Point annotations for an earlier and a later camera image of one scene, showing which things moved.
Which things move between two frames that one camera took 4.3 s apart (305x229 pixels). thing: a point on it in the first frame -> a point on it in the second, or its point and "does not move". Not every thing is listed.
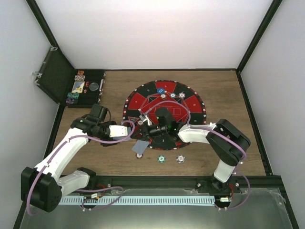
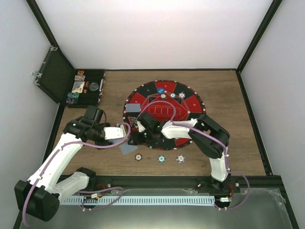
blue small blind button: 160,90 does not move
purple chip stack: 180,159 does not move
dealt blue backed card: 140,146 -> 127,148
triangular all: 133,119 does not move
